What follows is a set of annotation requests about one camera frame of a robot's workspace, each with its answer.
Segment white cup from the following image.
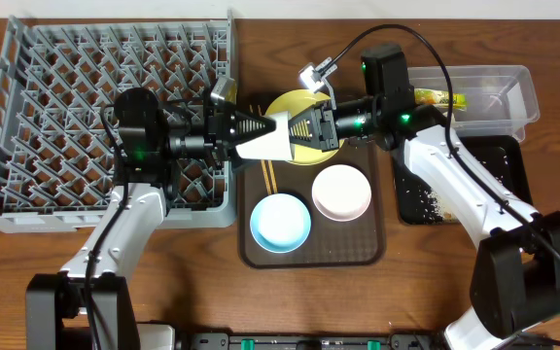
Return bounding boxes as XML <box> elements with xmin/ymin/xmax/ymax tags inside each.
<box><xmin>236</xmin><ymin>111</ymin><xmax>295</xmax><ymax>161</ymax></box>

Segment light blue bowl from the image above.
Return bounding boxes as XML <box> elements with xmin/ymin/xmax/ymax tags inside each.
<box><xmin>249</xmin><ymin>193</ymin><xmax>312</xmax><ymax>254</ymax></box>

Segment green yellow snack wrapper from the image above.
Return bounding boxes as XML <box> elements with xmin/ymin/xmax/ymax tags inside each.
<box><xmin>414</xmin><ymin>87</ymin><xmax>468</xmax><ymax>111</ymax></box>

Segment black plastic bin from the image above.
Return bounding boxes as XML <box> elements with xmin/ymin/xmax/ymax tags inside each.
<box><xmin>393</xmin><ymin>135</ymin><xmax>533</xmax><ymax>225</ymax></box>

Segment dark brown serving tray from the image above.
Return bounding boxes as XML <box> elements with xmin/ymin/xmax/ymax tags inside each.
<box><xmin>236</xmin><ymin>144</ymin><xmax>386</xmax><ymax>269</ymax></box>

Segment clear plastic bin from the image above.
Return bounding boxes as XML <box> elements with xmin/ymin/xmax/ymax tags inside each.
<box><xmin>405</xmin><ymin>64</ymin><xmax>541</xmax><ymax>144</ymax></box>

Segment rice and peanut scraps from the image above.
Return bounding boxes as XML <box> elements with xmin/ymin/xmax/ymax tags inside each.
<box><xmin>393</xmin><ymin>146</ymin><xmax>513</xmax><ymax>225</ymax></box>

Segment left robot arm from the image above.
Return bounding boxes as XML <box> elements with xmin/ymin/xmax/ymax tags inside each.
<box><xmin>25</xmin><ymin>87</ymin><xmax>278</xmax><ymax>349</ymax></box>

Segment wooden chopstick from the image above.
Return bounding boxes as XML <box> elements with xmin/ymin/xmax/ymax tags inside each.
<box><xmin>258</xmin><ymin>104</ymin><xmax>279</xmax><ymax>194</ymax></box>
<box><xmin>249</xmin><ymin>104</ymin><xmax>273</xmax><ymax>195</ymax></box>

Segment right wooden chopstick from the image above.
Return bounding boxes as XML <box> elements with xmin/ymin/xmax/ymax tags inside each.
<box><xmin>258</xmin><ymin>104</ymin><xmax>279</xmax><ymax>194</ymax></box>

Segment pink bowl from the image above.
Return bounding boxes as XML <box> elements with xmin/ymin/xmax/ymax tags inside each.
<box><xmin>311</xmin><ymin>164</ymin><xmax>372</xmax><ymax>222</ymax></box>

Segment yellow plate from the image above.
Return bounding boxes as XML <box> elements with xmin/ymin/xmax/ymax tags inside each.
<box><xmin>266</xmin><ymin>89</ymin><xmax>337</xmax><ymax>165</ymax></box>

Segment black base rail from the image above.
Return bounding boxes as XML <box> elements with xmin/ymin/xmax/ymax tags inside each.
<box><xmin>138</xmin><ymin>323</ymin><xmax>456</xmax><ymax>350</ymax></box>

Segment left wooden chopstick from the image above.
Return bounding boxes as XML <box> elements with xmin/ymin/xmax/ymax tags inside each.
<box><xmin>249</xmin><ymin>104</ymin><xmax>273</xmax><ymax>195</ymax></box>

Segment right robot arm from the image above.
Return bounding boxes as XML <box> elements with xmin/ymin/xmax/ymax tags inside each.
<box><xmin>289</xmin><ymin>44</ymin><xmax>560</xmax><ymax>349</ymax></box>

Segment grey dishwasher rack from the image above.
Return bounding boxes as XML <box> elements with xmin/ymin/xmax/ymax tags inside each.
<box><xmin>0</xmin><ymin>17</ymin><xmax>237</xmax><ymax>233</ymax></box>

